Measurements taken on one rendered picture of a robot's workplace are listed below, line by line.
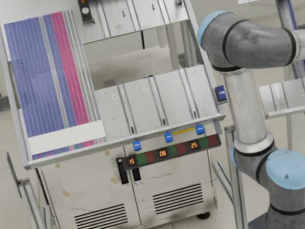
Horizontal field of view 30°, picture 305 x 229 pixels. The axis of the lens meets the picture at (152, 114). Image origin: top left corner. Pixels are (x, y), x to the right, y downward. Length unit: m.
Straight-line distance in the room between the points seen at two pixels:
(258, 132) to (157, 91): 0.48
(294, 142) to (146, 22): 0.73
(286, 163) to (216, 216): 1.09
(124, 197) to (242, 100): 1.01
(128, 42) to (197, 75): 1.92
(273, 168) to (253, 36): 0.40
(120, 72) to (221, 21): 1.24
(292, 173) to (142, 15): 0.84
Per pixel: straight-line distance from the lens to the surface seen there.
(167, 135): 1.91
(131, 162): 1.91
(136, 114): 1.94
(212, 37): 1.45
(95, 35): 2.05
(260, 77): 3.76
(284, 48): 1.39
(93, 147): 1.89
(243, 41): 1.38
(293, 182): 1.58
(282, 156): 1.62
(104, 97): 1.96
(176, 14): 2.08
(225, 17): 1.46
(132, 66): 2.66
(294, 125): 2.21
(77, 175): 2.33
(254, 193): 2.75
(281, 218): 1.66
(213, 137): 1.95
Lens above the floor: 1.71
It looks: 29 degrees down
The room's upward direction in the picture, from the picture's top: 11 degrees counter-clockwise
